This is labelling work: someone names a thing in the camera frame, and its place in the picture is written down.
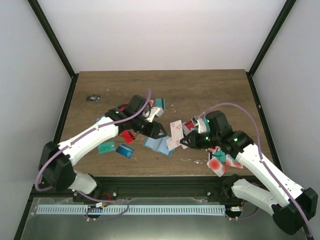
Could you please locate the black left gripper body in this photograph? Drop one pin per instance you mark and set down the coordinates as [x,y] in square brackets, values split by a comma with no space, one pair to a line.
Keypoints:
[138,127]

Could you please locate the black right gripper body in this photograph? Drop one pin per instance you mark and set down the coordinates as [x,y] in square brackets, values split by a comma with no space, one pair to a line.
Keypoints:
[211,142]

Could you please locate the light blue card holder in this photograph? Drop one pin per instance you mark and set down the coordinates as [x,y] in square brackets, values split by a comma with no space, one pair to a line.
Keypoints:
[158,145]

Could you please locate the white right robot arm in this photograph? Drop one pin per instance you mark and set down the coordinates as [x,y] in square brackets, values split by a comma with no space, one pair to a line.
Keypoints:
[290,205]

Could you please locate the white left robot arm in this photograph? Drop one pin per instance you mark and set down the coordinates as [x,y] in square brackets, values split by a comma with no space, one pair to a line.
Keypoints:
[58,159]

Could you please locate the teal card with black stripe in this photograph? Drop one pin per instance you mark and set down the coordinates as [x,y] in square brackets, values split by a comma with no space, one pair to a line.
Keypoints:
[160,103]

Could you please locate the blue card left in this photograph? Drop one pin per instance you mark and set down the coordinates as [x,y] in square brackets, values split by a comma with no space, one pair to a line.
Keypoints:
[125,150]

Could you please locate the white card large red circle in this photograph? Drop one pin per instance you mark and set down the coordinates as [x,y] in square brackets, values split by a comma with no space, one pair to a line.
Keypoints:
[216,166]

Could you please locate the small black card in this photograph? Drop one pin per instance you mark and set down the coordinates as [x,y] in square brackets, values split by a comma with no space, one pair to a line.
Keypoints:
[93,97]

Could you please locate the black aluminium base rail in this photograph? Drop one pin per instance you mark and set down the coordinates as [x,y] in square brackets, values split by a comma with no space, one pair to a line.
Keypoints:
[212,188]

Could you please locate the light blue slotted cable duct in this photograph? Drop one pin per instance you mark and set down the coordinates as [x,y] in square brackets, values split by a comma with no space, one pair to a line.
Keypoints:
[112,210]

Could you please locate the black frame post right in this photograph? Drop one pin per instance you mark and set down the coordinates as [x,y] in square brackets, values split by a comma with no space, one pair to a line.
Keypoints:
[276,27]

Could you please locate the black frame post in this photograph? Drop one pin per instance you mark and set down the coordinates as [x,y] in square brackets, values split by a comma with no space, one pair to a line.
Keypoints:
[276,27]
[42,19]

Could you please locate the black frame post left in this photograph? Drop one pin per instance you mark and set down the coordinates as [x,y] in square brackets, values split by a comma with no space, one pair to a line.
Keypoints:
[42,19]

